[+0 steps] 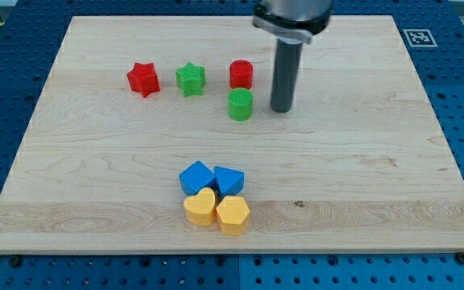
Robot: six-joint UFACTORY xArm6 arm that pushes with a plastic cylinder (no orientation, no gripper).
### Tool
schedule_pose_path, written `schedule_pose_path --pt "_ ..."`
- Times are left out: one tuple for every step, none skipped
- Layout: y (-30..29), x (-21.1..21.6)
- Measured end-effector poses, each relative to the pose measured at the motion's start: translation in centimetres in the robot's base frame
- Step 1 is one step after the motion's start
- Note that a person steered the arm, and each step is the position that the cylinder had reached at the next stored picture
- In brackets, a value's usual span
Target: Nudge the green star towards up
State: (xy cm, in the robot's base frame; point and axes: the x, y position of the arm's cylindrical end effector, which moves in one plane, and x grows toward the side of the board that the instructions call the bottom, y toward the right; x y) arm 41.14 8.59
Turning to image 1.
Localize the green cylinder block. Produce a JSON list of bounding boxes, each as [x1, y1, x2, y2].
[[228, 88, 253, 122]]

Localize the blue cube block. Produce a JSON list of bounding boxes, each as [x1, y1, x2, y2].
[[179, 161, 217, 196]]

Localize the white fiducial marker tag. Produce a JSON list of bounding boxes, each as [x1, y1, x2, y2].
[[403, 28, 437, 48]]

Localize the red star block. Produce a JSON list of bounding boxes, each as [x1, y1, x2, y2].
[[126, 63, 160, 97]]

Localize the yellow hexagon block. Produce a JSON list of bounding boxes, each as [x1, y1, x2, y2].
[[216, 196, 251, 235]]

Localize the blue triangle block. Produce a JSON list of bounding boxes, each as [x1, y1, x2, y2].
[[214, 166, 245, 198]]

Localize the light wooden board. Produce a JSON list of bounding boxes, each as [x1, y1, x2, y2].
[[0, 15, 464, 255]]

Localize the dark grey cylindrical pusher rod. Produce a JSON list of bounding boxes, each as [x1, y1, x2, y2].
[[270, 39, 303, 113]]

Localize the red cylinder block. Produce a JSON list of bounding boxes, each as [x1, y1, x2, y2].
[[229, 60, 254, 89]]

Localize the yellow heart block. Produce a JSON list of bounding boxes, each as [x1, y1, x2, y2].
[[183, 187, 217, 226]]

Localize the green star block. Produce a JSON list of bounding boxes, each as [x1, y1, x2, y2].
[[175, 62, 206, 97]]

